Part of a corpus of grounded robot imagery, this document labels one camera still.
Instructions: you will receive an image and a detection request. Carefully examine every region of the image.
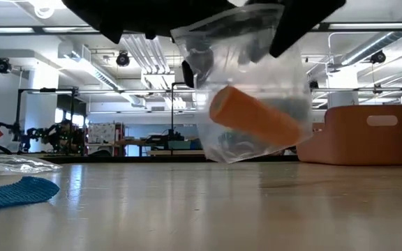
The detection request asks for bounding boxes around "white patterned board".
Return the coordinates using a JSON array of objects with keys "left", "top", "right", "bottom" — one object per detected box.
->
[{"left": 88, "top": 121, "right": 117, "bottom": 144}]

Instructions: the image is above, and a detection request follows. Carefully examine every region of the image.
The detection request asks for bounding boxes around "black aluminium rig frame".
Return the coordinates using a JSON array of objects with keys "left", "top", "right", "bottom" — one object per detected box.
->
[{"left": 0, "top": 22, "right": 402, "bottom": 164}]

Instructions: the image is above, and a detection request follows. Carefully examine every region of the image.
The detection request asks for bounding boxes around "blue elastic bandage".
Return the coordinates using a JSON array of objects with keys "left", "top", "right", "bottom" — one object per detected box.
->
[{"left": 0, "top": 176, "right": 61, "bottom": 211}]

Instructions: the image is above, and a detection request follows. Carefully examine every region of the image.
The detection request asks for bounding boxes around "person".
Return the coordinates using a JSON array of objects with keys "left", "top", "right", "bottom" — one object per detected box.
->
[{"left": 49, "top": 119, "right": 83, "bottom": 154}]

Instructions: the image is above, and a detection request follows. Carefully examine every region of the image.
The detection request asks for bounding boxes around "black background rig frame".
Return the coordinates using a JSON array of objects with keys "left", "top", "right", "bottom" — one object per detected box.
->
[
  {"left": 147, "top": 82, "right": 205, "bottom": 157},
  {"left": 14, "top": 87, "right": 80, "bottom": 140}
]

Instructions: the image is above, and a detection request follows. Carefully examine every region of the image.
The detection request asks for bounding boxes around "silver ribbed ventilation duct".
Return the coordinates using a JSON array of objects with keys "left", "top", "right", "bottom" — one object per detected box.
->
[{"left": 338, "top": 1, "right": 402, "bottom": 67}]

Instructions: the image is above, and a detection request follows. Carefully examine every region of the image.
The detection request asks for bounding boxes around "orange elastic bandage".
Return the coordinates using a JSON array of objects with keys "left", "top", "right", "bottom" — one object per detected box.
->
[{"left": 209, "top": 86, "right": 305, "bottom": 147}]

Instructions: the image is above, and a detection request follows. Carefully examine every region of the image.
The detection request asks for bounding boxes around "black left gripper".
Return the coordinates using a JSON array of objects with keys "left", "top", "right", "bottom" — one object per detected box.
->
[{"left": 61, "top": 0, "right": 237, "bottom": 89}]

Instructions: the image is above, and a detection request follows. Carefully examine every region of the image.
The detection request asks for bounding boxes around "white ceiling pipe bundle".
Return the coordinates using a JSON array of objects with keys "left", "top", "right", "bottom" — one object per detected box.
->
[{"left": 120, "top": 33, "right": 171, "bottom": 75}]

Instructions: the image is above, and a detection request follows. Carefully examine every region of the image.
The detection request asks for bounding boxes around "white rectangular air duct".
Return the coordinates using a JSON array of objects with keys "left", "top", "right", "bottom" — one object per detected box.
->
[{"left": 57, "top": 41, "right": 146, "bottom": 107}]

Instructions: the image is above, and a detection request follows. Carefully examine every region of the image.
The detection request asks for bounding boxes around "teal box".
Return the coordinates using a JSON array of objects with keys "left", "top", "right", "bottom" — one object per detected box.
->
[{"left": 167, "top": 139, "right": 192, "bottom": 150}]

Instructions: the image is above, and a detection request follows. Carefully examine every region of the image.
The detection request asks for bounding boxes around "clear plastic bag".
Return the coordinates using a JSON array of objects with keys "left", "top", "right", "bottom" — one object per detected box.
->
[
  {"left": 0, "top": 155, "right": 63, "bottom": 176},
  {"left": 170, "top": 3, "right": 314, "bottom": 164}
]

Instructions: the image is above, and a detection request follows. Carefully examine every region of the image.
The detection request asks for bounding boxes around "orange plastic bin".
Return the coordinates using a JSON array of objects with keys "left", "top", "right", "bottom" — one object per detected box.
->
[{"left": 297, "top": 105, "right": 402, "bottom": 166}]

